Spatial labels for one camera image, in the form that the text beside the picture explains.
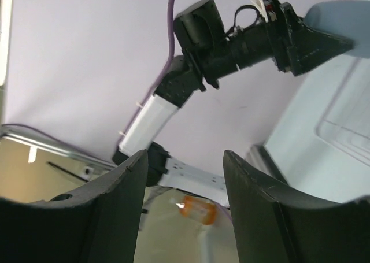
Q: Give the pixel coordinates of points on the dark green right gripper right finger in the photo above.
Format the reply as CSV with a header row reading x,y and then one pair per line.
x,y
274,222

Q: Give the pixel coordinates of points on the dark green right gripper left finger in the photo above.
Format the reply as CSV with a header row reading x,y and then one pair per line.
x,y
96,222

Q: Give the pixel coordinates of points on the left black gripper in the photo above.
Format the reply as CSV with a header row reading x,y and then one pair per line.
x,y
210,52

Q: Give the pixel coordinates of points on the light blue cup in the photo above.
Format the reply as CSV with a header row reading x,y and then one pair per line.
x,y
349,18

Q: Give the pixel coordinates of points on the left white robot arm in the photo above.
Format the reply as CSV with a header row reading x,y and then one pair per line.
x,y
162,101

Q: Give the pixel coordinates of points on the orange translucent bottle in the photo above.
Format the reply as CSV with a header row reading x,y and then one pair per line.
x,y
196,209

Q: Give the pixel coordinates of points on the white wire dish rack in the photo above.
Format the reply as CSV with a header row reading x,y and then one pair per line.
x,y
344,124

